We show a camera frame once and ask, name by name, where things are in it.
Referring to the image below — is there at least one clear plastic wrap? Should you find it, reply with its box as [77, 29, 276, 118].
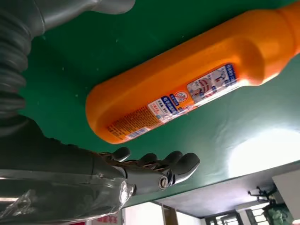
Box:
[0, 175, 136, 225]

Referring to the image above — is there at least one green table mat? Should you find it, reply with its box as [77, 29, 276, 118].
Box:
[18, 0, 300, 209]

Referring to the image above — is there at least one white sign with red letters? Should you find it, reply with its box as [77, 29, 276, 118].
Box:
[70, 213, 123, 225]

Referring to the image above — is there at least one ribbed grey right arm sleeve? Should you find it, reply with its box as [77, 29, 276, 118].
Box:
[0, 8, 32, 138]

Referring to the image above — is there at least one window with dark bars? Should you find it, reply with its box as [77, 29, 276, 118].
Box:
[205, 207, 270, 225]

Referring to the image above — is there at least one black office chair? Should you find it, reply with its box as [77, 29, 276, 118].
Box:
[248, 186, 277, 205]

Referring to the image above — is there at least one white table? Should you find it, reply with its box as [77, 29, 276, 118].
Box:
[271, 169, 300, 220]

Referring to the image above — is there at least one brown door frame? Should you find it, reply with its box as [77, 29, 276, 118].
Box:
[161, 205, 179, 225]

